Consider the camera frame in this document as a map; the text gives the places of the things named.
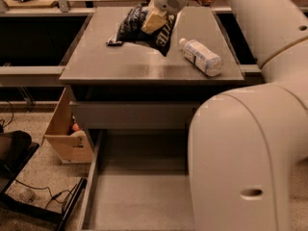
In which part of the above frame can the closed grey top drawer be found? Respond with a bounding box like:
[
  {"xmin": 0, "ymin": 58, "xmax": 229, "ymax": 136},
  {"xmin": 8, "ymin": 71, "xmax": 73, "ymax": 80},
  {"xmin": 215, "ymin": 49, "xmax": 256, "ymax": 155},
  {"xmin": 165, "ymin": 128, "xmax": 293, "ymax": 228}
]
[{"xmin": 69, "ymin": 101, "xmax": 200, "ymax": 129}]

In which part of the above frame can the blue chip bag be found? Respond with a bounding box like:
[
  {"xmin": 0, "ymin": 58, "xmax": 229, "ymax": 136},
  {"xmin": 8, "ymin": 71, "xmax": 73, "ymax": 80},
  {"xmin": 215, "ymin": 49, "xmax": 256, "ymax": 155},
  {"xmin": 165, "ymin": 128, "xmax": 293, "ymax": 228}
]
[{"xmin": 116, "ymin": 4, "xmax": 177, "ymax": 57}]

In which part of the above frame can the grey metal rail left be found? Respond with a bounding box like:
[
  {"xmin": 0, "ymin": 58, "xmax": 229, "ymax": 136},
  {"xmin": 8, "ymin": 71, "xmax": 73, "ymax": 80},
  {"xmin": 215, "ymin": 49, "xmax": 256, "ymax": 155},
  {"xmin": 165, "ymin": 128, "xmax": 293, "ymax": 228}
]
[{"xmin": 0, "ymin": 66, "xmax": 64, "ymax": 88}]

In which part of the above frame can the white plastic bottle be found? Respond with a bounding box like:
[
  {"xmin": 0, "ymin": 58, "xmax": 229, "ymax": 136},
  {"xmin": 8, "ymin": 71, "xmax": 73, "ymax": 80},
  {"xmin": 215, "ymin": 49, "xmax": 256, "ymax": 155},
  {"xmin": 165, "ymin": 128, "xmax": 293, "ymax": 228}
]
[{"xmin": 179, "ymin": 38, "xmax": 223, "ymax": 77}]

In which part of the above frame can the open grey middle drawer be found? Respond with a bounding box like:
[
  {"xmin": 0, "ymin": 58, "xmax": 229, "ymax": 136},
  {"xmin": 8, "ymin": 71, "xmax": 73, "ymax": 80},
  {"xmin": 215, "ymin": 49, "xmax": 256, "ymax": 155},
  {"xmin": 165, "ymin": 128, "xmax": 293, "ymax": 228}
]
[{"xmin": 78, "ymin": 130, "xmax": 194, "ymax": 231}]

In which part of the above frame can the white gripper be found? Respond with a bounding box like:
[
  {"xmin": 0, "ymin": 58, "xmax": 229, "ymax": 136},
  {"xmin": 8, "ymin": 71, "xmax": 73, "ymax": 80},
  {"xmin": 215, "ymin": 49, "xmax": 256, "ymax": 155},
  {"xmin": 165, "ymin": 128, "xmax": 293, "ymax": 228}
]
[{"xmin": 141, "ymin": 0, "xmax": 190, "ymax": 34}]

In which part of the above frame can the black cable on floor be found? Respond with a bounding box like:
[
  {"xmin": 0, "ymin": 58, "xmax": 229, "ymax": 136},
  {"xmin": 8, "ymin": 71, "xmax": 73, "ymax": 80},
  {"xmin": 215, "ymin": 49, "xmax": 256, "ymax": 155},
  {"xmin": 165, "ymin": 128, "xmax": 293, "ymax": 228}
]
[{"xmin": 13, "ymin": 177, "xmax": 80, "ymax": 212}]

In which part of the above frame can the black cart base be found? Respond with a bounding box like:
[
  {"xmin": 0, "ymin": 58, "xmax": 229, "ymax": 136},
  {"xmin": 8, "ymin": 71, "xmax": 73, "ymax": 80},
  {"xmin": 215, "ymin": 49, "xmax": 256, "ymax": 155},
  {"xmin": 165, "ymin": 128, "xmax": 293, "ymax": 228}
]
[{"xmin": 0, "ymin": 141, "xmax": 89, "ymax": 231}]

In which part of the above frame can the dark snack bar wrapper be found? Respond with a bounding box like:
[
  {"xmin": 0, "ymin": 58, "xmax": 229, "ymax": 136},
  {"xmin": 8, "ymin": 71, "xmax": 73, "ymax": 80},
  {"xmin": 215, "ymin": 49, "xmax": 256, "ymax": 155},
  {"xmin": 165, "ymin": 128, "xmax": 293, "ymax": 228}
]
[{"xmin": 106, "ymin": 38, "xmax": 123, "ymax": 46}]

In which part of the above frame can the grey drawer cabinet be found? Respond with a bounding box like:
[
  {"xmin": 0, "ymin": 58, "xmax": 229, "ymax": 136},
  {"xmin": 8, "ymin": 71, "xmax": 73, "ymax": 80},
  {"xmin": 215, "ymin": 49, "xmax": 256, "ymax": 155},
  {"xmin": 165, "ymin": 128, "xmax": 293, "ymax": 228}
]
[{"xmin": 59, "ymin": 5, "xmax": 244, "ymax": 231}]

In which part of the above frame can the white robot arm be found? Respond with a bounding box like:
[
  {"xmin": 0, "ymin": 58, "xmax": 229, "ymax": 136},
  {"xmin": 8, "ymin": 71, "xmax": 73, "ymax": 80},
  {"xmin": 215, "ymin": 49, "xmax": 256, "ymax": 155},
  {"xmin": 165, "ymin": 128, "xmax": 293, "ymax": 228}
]
[{"xmin": 188, "ymin": 0, "xmax": 308, "ymax": 231}]

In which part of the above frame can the dark bag on left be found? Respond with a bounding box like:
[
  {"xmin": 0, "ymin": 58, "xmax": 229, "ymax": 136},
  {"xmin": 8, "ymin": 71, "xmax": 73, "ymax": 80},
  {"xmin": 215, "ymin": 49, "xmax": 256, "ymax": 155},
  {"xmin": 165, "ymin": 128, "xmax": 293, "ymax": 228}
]
[{"xmin": 0, "ymin": 131, "xmax": 32, "ymax": 174}]

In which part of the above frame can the cardboard box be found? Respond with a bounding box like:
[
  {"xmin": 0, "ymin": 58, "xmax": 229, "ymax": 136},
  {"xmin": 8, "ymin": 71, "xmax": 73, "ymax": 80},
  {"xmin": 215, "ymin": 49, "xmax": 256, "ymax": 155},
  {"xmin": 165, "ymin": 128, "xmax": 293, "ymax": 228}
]
[{"xmin": 44, "ymin": 89, "xmax": 92, "ymax": 164}]

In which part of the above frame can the orange fruit in box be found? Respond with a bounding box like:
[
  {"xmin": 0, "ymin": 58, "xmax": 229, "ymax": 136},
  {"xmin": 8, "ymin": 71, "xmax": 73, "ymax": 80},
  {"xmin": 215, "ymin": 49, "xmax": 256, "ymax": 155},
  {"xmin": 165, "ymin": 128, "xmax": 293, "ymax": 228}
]
[{"xmin": 71, "ymin": 123, "xmax": 81, "ymax": 132}]

